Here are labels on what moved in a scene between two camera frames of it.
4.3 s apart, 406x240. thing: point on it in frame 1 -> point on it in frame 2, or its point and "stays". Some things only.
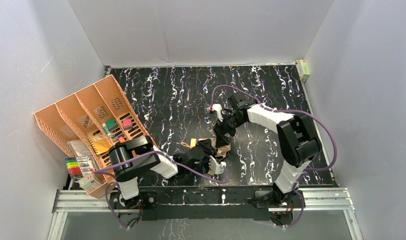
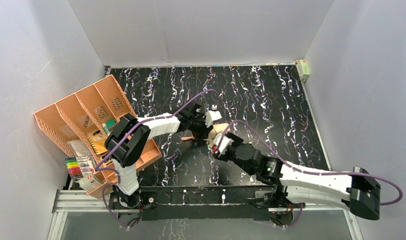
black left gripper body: [200, 156] -> [202, 128]
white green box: [302, 69] stays
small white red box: [89, 182] stays
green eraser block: [111, 124] stays
